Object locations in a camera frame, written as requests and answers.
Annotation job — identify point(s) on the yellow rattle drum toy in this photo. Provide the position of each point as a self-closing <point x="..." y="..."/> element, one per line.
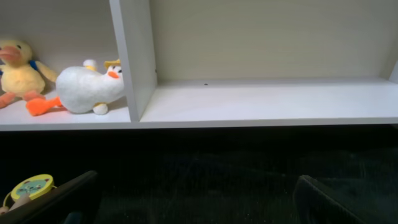
<point x="32" y="186"/>

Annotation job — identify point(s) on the white shelf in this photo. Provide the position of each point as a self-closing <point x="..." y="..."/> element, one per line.
<point x="264" y="99"/>

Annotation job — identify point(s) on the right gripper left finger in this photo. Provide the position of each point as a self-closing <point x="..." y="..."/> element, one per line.
<point x="62" y="202"/>

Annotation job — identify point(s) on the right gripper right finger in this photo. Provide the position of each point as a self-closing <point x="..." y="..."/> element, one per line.
<point x="320" y="205"/>

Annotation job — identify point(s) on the white plush duck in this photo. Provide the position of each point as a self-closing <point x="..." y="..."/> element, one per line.
<point x="84" y="90"/>

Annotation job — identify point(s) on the yellow plush duck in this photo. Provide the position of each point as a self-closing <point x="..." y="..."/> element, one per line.
<point x="21" y="77"/>

